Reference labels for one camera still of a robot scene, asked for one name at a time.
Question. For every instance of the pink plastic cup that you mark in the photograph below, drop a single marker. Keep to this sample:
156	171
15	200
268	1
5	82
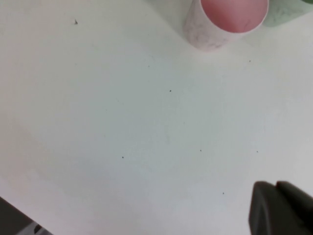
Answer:
232	17

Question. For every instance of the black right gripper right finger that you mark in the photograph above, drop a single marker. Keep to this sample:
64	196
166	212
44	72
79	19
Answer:
299	205

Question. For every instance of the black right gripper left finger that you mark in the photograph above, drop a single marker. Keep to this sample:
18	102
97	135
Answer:
266	213

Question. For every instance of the green plastic cup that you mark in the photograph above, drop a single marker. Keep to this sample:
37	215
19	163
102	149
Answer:
281	14

